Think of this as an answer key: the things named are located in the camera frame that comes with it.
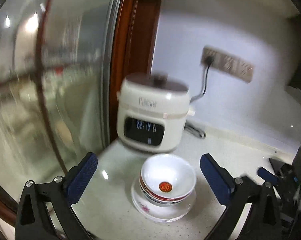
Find large white floral plate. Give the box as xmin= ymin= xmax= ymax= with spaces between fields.
xmin=130 ymin=179 xmax=196 ymax=223

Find white bowl red outside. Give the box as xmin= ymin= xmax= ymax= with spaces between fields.
xmin=140 ymin=154 xmax=197 ymax=199

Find cream rice cooker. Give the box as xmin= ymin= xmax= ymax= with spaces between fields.
xmin=117 ymin=73 xmax=195 ymax=153

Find black power cable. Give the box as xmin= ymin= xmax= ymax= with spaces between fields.
xmin=185 ymin=56 xmax=215 ymax=138

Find wall power socket strip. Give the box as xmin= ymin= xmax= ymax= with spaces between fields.
xmin=201 ymin=45 xmax=254 ymax=83

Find wooden window frame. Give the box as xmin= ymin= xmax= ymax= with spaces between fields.
xmin=109 ymin=0 xmax=161 ymax=141

